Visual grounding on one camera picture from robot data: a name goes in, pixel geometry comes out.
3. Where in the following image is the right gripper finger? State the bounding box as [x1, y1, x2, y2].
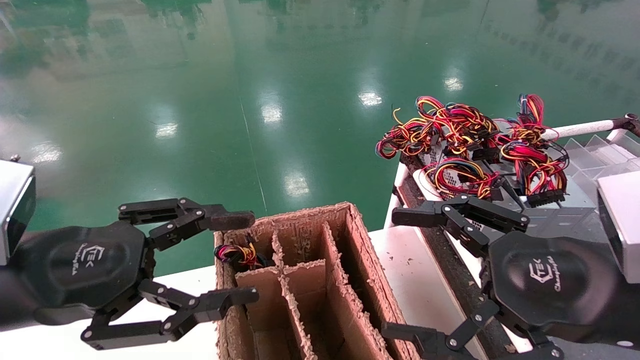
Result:
[382, 299, 565, 360]
[391, 194, 531, 259]

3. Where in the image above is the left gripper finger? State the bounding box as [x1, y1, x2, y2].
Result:
[81, 279, 260, 351]
[118, 197, 256, 252]

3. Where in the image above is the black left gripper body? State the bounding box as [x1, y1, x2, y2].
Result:
[19, 221, 154, 313]

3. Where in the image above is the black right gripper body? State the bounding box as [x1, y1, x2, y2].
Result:
[487, 231, 624, 332]

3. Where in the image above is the multicoloured wire harness bundle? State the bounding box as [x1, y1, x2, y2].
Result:
[215, 243, 274, 271]

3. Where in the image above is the grey perforated metal plate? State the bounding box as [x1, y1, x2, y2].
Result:
[520, 207, 609, 241]

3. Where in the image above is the black edge strip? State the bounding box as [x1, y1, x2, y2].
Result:
[398, 152, 518, 360]

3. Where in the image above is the worn cardboard divider box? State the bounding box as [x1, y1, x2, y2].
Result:
[214, 201, 421, 360]

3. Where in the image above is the white rod with black end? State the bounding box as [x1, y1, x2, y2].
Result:
[542, 113, 640, 142]

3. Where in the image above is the clear plastic divider tray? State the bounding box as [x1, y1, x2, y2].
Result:
[562, 129, 640, 211]

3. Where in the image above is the power supply with coloured wires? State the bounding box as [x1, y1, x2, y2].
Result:
[376, 116, 443, 161]
[424, 158, 506, 202]
[416, 96, 501, 156]

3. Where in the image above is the pile of coloured wire harnesses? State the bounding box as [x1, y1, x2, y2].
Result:
[500, 93, 571, 209]

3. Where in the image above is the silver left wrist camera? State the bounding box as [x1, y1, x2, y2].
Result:
[0, 159, 37, 266]

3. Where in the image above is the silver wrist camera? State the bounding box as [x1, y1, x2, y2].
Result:
[0, 159, 37, 266]
[596, 171, 640, 285]

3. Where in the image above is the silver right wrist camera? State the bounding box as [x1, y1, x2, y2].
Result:
[596, 171, 640, 285]

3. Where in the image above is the white tray frame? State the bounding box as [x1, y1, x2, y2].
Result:
[384, 162, 426, 231]

